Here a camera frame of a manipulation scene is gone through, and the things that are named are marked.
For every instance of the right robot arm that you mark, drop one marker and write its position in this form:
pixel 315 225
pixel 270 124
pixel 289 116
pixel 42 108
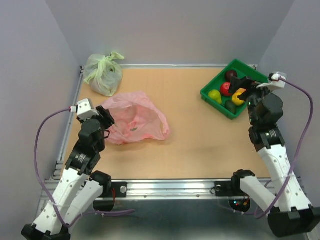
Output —
pixel 288 211

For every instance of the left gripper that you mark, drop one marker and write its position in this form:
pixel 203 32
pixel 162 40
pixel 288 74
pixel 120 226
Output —
pixel 108 120

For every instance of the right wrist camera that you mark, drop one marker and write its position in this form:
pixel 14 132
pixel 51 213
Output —
pixel 276 81

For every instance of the aluminium mounting rail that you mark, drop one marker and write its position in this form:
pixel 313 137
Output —
pixel 168 189

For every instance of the dark red fruit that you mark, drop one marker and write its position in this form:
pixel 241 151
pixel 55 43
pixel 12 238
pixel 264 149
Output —
pixel 230 74

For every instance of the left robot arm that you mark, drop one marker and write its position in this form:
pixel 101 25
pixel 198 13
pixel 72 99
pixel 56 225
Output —
pixel 79 185

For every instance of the green plastic bag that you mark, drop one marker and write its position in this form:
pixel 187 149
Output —
pixel 103 74

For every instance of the yellow green fruit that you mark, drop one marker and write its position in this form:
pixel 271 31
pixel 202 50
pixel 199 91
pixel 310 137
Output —
pixel 215 95

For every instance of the peach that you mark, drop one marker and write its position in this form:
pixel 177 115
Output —
pixel 240 91

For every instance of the dark green avocado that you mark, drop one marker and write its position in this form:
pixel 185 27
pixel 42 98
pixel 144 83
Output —
pixel 230 106

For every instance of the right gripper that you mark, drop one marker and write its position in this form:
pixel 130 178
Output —
pixel 244 83

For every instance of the pink plastic bag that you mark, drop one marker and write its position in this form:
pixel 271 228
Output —
pixel 136 119

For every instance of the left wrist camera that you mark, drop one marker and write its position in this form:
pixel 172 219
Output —
pixel 84 109

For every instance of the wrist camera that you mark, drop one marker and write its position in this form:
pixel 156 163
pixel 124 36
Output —
pixel 276 81
pixel 84 109

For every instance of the green plastic tray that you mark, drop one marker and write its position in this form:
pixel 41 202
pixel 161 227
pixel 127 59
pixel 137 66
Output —
pixel 243 70

